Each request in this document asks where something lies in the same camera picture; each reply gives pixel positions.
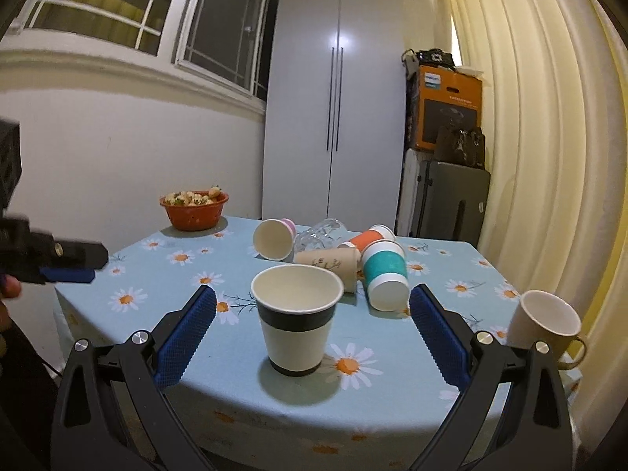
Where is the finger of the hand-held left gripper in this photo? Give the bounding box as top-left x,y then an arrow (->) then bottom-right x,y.
40,239 -> 110,285

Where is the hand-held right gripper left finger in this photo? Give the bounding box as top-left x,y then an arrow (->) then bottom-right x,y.
49,283 -> 219,471

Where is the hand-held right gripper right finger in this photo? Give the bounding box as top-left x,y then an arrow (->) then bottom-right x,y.
409,283 -> 576,471

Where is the black banded white paper cup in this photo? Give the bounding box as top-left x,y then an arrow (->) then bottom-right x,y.
250,264 -> 344,378

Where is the teal banded paper cup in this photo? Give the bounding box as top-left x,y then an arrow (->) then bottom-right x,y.
360,240 -> 411,312

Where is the orange banded paper cup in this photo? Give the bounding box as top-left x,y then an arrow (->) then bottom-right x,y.
338,224 -> 397,252

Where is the pink paper cup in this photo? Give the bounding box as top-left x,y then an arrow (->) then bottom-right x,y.
252,218 -> 298,261

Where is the brown kraft paper cup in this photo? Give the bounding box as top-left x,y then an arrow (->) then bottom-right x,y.
293,246 -> 363,294

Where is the clear plastic cup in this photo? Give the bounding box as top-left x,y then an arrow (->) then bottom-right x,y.
293,217 -> 348,252

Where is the blue daisy print tablecloth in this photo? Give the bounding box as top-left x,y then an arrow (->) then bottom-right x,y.
54,216 -> 586,471

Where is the beige ceramic mug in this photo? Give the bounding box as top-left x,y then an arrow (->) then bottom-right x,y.
505,290 -> 588,371

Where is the orange plastic basket bowl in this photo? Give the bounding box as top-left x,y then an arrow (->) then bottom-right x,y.
159,191 -> 230,232

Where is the pile of pale small fruits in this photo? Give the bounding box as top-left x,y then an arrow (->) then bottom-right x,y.
164,185 -> 226,207

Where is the grey suitcase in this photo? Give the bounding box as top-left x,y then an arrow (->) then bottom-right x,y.
409,159 -> 492,247

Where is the white ribbed suitcase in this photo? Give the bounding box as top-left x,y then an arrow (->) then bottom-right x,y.
395,149 -> 419,237

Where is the dark brown handbag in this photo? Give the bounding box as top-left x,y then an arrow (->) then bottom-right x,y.
435,125 -> 486,168

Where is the cream curtain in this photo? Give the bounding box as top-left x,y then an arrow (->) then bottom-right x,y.
436,0 -> 628,455

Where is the white framed window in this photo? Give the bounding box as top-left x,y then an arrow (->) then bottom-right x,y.
9,0 -> 284,105

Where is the orange cardboard box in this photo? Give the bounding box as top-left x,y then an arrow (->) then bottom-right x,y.
409,64 -> 484,154

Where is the white two-door wardrobe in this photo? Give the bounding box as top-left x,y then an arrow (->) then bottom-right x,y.
260,0 -> 409,237

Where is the black bag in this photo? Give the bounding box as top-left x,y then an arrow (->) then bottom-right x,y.
416,48 -> 458,68

